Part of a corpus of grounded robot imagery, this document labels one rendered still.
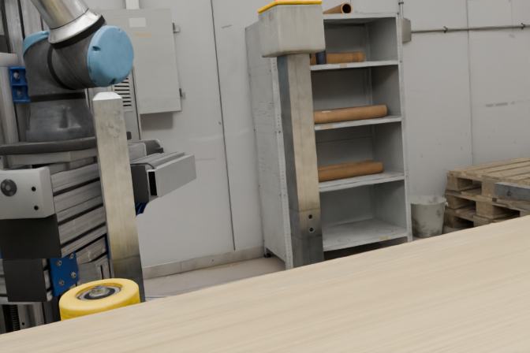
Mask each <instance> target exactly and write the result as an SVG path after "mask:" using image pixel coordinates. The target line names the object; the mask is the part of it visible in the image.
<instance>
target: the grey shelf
mask: <svg viewBox="0 0 530 353"><path fill-rule="evenodd" d="M323 27H324V38H325V44H326V54H328V53H341V52H354V51H363V52H364V61H363V62H350V63H338V64H326V65H310V68H311V69H312V71H311V82H312V102H313V110H329V109H337V108H346V107H354V106H370V105H372V106H375V105H386V108H387V115H386V116H385V117H381V118H373V119H366V120H358V121H343V122H335V123H328V124H315V145H316V157H317V166H323V165H335V164H341V163H347V162H358V161H365V160H373V161H374V162H381V163H382V164H383V168H384V170H383V172H382V173H376V174H370V175H365V176H355V177H350V178H344V179H339V180H329V181H324V182H319V200H320V211H321V222H322V234H323V251H332V250H337V249H342V248H347V247H354V246H359V245H363V244H367V243H374V242H379V241H383V240H390V239H395V238H399V237H403V236H407V237H408V243H409V242H412V220H411V204H410V189H409V159H408V144H407V128H406V113H405V83H404V68H403V52H402V37H401V12H385V13H335V14H323ZM360 31H361V37H360ZM245 36H246V45H247V55H248V72H249V82H250V91H251V100H252V118H253V127H254V136H255V146H256V164H257V173H258V182H259V200H260V209H261V218H262V228H263V245H264V257H265V258H271V254H270V252H269V250H270V251H272V252H273V253H274V254H276V255H277V256H278V257H279V258H280V259H282V260H283V261H284V262H286V270H288V269H293V250H292V240H291V230H290V219H289V200H288V191H287V181H286V161H285V151H284V141H283V131H282V119H281V113H282V111H281V102H280V91H279V82H278V68H277V58H262V56H261V47H260V37H259V21H257V22H255V23H253V24H251V25H249V26H248V27H246V28H245ZM361 43H362V50H361ZM368 44H369V45H368ZM363 70H364V76H363ZM370 70H371V71H370ZM369 81H370V82H369ZM364 96H365V102H364ZM371 97H372V98H371ZM278 125H279V126H278ZM366 125H367V128H366ZM367 134H368V141H367ZM373 147H374V148H373ZM282 178H284V179H282ZM370 186H371V193H370ZM377 190H378V191H377ZM376 201H377V202H376ZM371 212H372V218H371ZM377 212H378V213H377ZM377 214H378V215H377Z"/></svg>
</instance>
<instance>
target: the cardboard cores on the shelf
mask: <svg viewBox="0 0 530 353"><path fill-rule="evenodd" d="M326 56H327V64H338V63H350V62H363V61H364V52H363V51H354V52H341V53H328V54H326ZM310 65H316V56H315V54H312V59H310ZM313 113H314V124H328V123H335V122H343V121H358V120H366V119H373V118H381V117H385V116H386V115H387V108H386V105H375V106H372V105H370V106H354V107H346V108H337V109H329V110H313ZM317 168H318V179H319V182H324V181H329V180H339V179H344V178H350V177H359V176H365V175H370V174H376V173H382V172H383V170H384V168H383V164H382V163H381V162H373V160H365V161H358V162H347V163H341V164H335V165H323V166H317Z"/></svg>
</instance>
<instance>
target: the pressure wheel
mask: <svg viewBox="0 0 530 353"><path fill-rule="evenodd" d="M138 303H140V293H139V287H138V285H137V283H135V282H134V281H131V280H127V279H105V280H100V281H93V282H90V283H86V284H82V285H80V286H77V287H75V288H73V289H71V290H69V291H67V292H66V293H65V294H64V295H63V296H62V297H61V298H60V300H59V308H60V314H61V320H62V321H64V320H68V319H71V318H78V317H82V316H85V315H89V314H95V313H99V312H103V311H107V310H113V309H117V308H120V307H127V306H131V305H134V304H138Z"/></svg>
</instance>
